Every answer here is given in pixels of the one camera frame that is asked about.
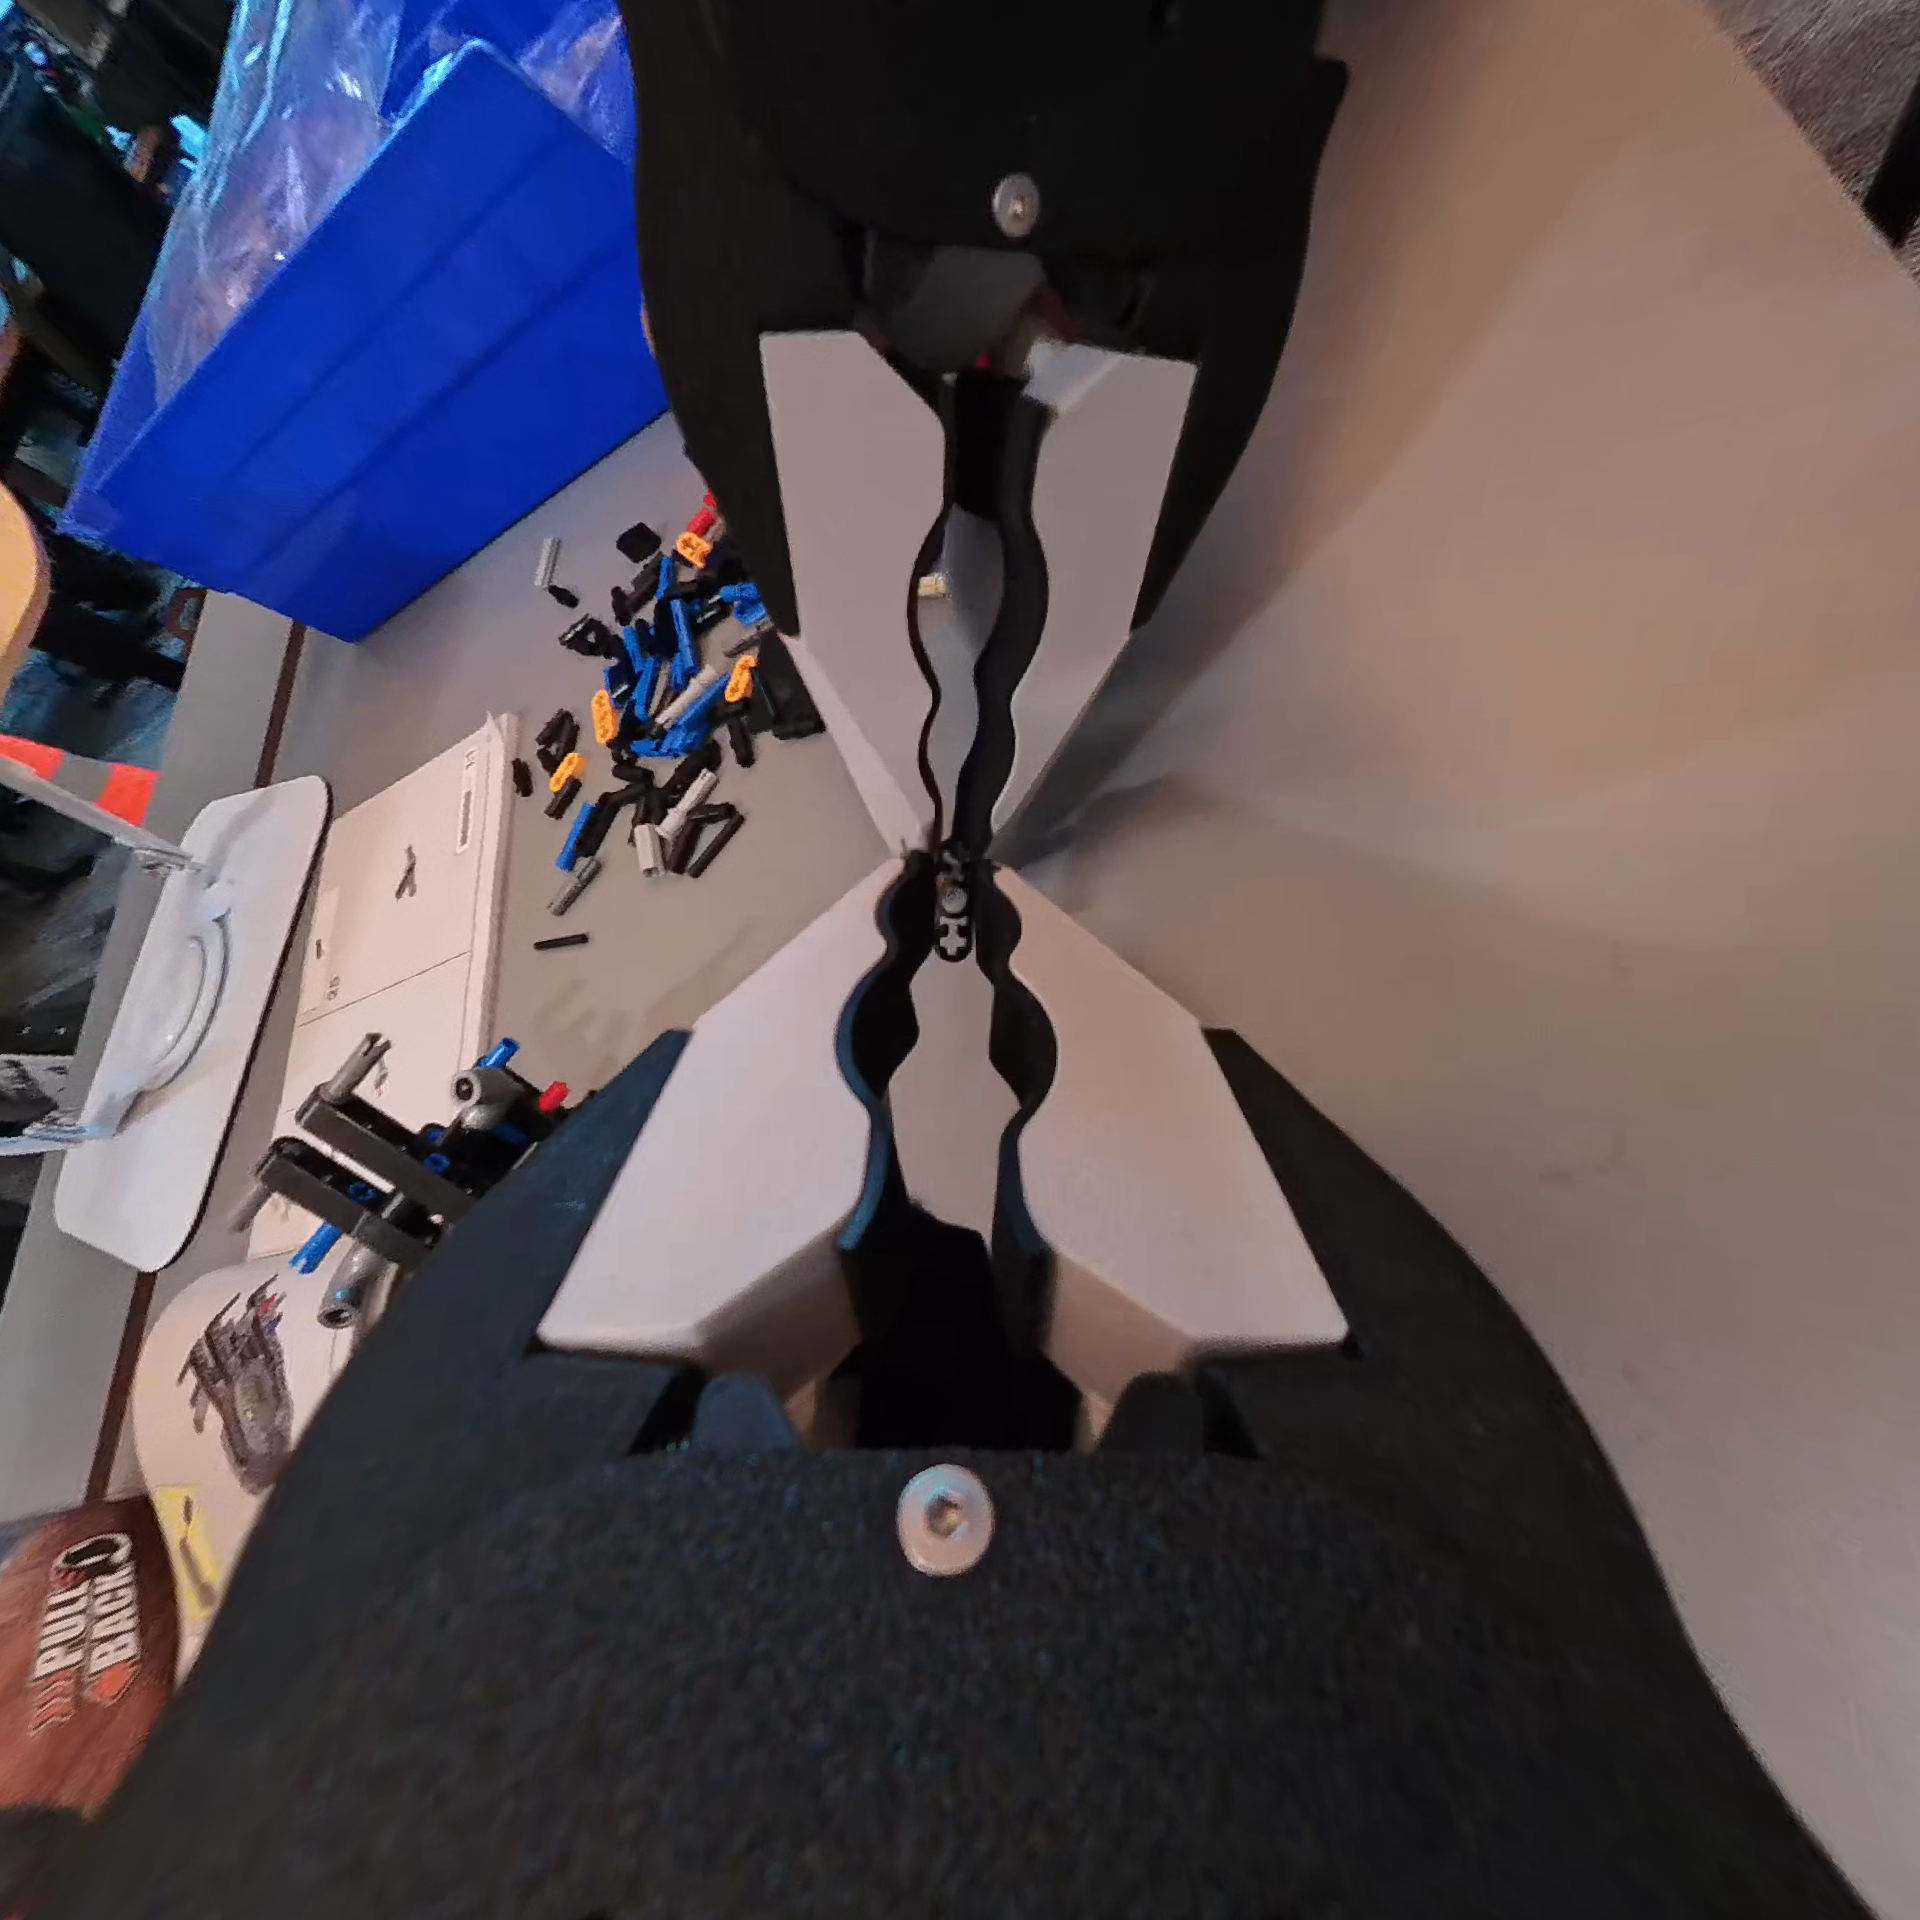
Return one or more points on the partly built toy vehicle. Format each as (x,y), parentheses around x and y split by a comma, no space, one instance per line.
(376,1172)

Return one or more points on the pile of small toy parts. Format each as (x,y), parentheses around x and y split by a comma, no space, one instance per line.
(661,692)

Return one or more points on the clear plastic bag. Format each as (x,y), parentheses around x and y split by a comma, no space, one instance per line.
(330,91)

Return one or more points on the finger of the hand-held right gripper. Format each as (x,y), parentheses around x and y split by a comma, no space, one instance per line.
(840,495)
(1110,495)

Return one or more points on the small black toy connector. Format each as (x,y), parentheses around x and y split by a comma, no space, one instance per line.
(956,915)

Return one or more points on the white stand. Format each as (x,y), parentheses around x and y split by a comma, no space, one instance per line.
(224,932)

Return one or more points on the printed toy truck box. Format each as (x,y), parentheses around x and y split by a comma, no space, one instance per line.
(76,1651)

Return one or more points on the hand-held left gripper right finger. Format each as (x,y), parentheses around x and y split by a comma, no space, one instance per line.
(1171,1184)

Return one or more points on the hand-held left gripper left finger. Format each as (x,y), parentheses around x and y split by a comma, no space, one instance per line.
(751,1172)

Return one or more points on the white instruction booklet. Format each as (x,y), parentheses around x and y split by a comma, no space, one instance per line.
(406,901)

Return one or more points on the blue plastic bin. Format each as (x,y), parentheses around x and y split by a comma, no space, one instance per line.
(376,375)

